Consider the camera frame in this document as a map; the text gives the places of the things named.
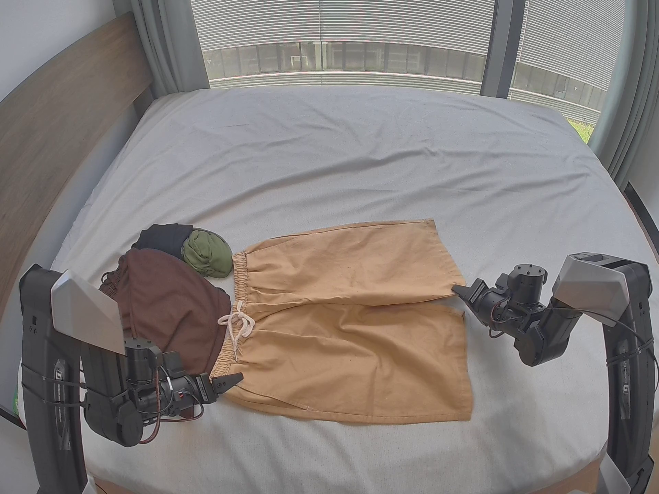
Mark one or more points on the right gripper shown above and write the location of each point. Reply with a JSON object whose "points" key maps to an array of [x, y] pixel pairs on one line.
{"points": [[486, 304]]}

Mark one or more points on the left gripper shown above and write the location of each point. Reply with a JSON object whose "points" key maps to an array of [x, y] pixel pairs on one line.
{"points": [[195, 394]]}

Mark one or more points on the tan shorts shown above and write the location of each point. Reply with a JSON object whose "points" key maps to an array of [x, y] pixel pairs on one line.
{"points": [[360, 327]]}

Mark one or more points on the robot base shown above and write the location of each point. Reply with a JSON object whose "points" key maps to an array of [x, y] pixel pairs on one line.
{"points": [[615, 476]]}

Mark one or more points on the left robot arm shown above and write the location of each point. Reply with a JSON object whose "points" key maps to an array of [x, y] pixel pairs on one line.
{"points": [[87, 312]]}

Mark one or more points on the bed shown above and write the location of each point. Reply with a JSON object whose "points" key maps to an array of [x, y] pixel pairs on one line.
{"points": [[360, 147]]}

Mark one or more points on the brown garment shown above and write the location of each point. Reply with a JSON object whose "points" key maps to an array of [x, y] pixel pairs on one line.
{"points": [[170, 306]]}

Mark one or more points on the green garment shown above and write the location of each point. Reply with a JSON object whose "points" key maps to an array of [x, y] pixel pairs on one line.
{"points": [[206, 255]]}

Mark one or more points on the black garment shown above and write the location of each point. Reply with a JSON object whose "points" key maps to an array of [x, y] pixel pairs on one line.
{"points": [[159, 235]]}

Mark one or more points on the window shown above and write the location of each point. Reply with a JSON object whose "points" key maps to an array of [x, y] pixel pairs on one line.
{"points": [[502, 44]]}

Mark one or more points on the grey-green curtain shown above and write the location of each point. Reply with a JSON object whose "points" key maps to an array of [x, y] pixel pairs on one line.
{"points": [[638, 95], [164, 29]]}

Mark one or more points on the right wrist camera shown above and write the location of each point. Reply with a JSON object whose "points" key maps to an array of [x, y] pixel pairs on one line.
{"points": [[502, 282]]}

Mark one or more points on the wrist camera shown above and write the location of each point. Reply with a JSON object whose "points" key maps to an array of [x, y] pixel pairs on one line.
{"points": [[502, 282], [172, 364]]}

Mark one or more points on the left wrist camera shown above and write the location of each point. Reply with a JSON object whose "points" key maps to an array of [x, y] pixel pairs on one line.
{"points": [[172, 364]]}

